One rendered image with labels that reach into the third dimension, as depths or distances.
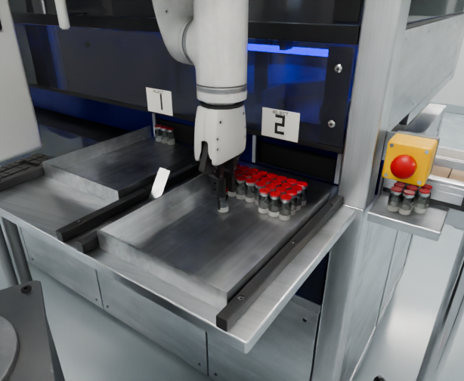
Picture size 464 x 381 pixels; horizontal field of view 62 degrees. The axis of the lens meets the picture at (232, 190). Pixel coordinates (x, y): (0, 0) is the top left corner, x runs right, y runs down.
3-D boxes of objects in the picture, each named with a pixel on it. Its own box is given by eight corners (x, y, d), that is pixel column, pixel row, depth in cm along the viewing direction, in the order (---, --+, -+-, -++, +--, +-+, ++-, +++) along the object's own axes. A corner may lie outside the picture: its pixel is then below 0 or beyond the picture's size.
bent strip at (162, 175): (162, 192, 82) (160, 167, 79) (172, 196, 80) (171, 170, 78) (108, 220, 72) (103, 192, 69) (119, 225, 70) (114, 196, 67)
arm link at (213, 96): (218, 75, 69) (218, 92, 70) (185, 84, 63) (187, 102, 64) (258, 81, 65) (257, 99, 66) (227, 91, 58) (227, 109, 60)
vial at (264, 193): (261, 207, 76) (262, 186, 74) (271, 210, 74) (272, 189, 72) (255, 212, 74) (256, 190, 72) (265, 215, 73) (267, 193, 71)
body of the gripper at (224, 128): (221, 88, 70) (222, 145, 75) (184, 98, 63) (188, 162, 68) (256, 93, 66) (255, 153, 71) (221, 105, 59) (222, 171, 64)
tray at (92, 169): (150, 137, 114) (150, 125, 113) (221, 155, 101) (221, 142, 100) (44, 175, 89) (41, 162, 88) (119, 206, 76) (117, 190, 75)
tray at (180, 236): (221, 177, 89) (221, 163, 87) (327, 209, 75) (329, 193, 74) (100, 247, 64) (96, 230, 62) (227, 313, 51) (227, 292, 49)
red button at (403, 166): (392, 170, 69) (397, 149, 67) (416, 175, 67) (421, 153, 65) (386, 178, 66) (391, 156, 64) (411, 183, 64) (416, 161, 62)
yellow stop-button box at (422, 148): (391, 165, 75) (398, 129, 72) (431, 173, 71) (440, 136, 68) (380, 178, 69) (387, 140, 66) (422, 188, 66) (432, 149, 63)
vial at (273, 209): (271, 210, 74) (273, 189, 72) (282, 214, 73) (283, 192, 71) (266, 215, 73) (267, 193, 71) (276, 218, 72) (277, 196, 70)
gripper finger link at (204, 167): (212, 124, 65) (224, 142, 70) (190, 162, 63) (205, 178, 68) (218, 125, 65) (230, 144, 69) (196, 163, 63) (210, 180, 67)
